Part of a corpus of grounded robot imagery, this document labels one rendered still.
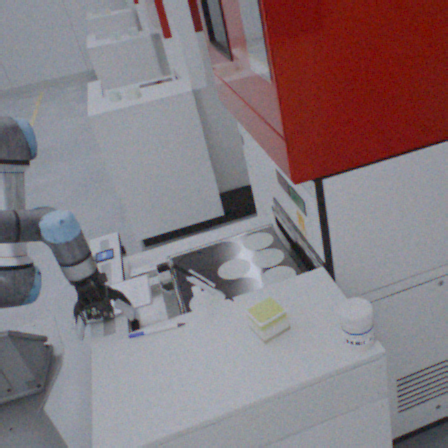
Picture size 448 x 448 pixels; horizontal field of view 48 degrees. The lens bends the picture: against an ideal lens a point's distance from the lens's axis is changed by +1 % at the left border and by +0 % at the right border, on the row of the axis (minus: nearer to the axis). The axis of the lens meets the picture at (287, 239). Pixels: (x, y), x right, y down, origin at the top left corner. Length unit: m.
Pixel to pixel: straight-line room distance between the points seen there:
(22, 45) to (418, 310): 8.36
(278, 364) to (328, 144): 0.52
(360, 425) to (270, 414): 0.25
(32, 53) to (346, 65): 8.35
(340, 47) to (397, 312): 0.82
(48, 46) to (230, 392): 8.48
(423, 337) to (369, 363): 0.63
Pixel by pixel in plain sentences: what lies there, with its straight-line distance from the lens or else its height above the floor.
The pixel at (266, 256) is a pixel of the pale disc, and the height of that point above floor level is 0.90.
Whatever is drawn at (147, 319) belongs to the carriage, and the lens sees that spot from 1.47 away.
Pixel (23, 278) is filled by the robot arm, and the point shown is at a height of 1.02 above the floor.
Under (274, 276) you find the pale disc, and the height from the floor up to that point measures 0.90.
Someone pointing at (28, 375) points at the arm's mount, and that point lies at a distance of 1.49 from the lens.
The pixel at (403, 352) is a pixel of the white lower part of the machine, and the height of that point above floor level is 0.52.
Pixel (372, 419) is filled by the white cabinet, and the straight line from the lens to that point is 1.25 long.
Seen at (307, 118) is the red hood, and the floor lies 1.38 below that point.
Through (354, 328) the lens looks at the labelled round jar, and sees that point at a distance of 1.05.
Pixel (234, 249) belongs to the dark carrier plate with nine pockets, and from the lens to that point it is 1.61.
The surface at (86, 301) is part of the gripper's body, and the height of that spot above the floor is 1.09.
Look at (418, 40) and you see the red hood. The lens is 1.24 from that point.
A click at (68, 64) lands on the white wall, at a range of 9.30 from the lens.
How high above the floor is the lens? 1.77
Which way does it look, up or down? 33 degrees down
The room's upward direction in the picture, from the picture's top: 10 degrees counter-clockwise
